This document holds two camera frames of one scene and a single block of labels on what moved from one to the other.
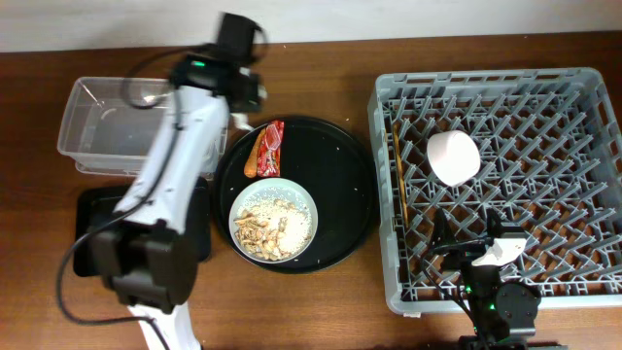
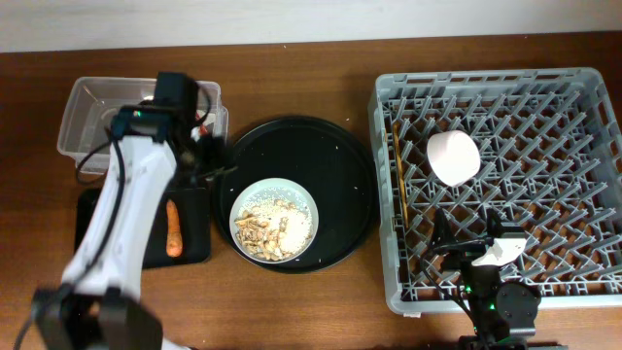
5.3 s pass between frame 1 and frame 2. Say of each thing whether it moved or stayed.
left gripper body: moved
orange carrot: moved
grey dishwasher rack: stayed
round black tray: stayed
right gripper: stayed
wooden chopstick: stayed
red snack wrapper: moved
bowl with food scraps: stayed
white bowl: stayed
